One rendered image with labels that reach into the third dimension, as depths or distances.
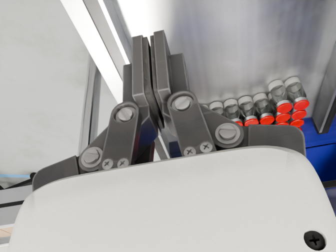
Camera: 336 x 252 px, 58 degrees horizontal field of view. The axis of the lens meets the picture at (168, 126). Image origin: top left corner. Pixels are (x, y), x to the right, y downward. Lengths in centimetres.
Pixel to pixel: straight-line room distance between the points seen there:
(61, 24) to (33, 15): 12
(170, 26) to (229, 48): 8
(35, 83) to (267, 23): 152
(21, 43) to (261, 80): 131
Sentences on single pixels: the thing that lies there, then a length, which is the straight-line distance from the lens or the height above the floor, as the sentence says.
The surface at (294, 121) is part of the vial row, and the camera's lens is 48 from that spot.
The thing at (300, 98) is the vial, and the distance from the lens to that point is 45.
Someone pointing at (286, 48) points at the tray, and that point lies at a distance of 43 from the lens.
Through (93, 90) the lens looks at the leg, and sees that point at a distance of 97.
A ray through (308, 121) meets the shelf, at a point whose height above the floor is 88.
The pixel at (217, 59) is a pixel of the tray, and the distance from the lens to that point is 41.
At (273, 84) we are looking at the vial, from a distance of 46.
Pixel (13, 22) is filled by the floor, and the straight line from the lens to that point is 155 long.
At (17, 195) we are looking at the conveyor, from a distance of 83.
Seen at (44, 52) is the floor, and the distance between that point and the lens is 162.
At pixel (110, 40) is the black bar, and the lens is 35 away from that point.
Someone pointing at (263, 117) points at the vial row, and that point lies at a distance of 46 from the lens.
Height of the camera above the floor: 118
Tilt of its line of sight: 35 degrees down
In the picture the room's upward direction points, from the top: 175 degrees clockwise
